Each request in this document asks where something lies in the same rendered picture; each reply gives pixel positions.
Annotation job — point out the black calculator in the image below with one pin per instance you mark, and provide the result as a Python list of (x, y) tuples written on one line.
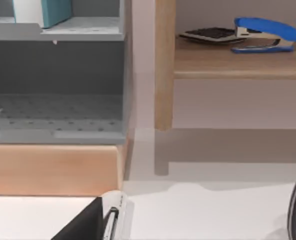
[(210, 35)]

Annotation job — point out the white book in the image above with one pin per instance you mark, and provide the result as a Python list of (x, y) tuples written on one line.
[(28, 11)]

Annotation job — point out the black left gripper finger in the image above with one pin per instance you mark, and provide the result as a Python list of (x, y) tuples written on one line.
[(89, 222)]

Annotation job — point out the grey cabinet with dark inside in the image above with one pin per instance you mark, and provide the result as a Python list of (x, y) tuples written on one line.
[(63, 67)]

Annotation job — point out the pale wooden drawer front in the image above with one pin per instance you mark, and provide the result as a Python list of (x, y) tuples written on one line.
[(53, 170)]

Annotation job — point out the open wooden shelf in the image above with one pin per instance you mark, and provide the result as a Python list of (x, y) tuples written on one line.
[(164, 75)]

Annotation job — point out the white and black stapler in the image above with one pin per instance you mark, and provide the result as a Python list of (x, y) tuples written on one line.
[(121, 215)]

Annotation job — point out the blue stapler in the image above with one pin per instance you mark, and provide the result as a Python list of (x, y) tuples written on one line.
[(267, 28)]

